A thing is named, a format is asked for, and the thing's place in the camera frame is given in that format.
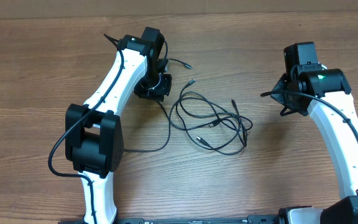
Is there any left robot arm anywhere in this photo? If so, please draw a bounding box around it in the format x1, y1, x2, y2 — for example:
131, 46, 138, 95
64, 27, 172, 223

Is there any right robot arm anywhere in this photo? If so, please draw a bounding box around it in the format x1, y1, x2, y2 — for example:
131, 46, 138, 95
264, 42, 358, 223

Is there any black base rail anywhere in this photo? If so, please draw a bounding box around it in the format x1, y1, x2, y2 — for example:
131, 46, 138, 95
112, 215, 286, 224

